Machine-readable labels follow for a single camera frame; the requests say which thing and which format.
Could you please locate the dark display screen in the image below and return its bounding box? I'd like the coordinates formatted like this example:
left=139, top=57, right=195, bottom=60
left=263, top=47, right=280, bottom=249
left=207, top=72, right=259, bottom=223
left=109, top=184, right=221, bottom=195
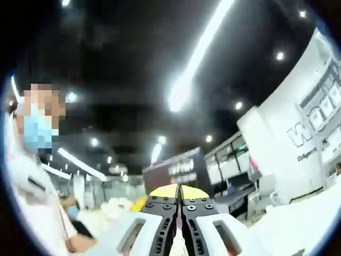
left=142, top=147, right=212, bottom=193

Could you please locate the pile of white round objects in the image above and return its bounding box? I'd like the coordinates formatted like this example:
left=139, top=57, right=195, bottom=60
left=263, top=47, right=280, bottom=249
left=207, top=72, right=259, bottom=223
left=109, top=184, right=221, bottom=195
left=100, top=196, right=134, bottom=215

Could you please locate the long ceiling light strip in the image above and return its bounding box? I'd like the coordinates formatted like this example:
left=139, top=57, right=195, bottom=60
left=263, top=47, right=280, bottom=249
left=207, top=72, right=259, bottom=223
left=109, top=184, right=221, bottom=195
left=167, top=0, right=237, bottom=113

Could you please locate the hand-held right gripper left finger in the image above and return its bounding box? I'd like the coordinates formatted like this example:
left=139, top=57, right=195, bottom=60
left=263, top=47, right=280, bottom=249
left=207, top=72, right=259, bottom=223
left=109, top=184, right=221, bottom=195
left=99, top=183, right=180, bottom=256

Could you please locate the person's white shirt torso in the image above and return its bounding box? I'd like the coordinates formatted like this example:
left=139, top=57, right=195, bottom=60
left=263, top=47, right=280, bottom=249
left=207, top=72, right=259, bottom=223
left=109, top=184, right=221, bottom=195
left=0, top=111, right=98, bottom=256

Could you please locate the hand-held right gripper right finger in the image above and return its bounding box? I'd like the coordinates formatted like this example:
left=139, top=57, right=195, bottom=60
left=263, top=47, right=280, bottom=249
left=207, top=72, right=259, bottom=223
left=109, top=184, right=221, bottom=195
left=179, top=183, right=263, bottom=256

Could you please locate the dark counter desk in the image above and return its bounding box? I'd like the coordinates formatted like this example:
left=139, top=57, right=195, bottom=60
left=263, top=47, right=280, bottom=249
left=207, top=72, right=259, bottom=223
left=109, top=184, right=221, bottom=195
left=213, top=183, right=258, bottom=222

